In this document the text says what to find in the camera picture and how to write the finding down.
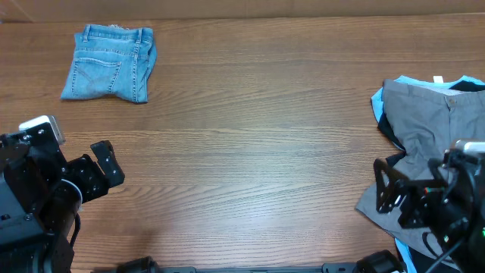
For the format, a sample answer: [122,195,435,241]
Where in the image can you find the grey trousers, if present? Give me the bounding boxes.
[357,78,484,272]

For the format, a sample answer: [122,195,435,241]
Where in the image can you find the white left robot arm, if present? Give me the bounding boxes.
[1,129,125,272]

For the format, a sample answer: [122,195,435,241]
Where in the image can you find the light blue shirt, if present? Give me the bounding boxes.
[357,76,484,272]

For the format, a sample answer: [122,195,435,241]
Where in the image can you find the light blue denim jeans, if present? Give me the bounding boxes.
[61,24,158,104]

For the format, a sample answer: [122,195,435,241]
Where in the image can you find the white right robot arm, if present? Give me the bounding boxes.
[374,149,484,272]

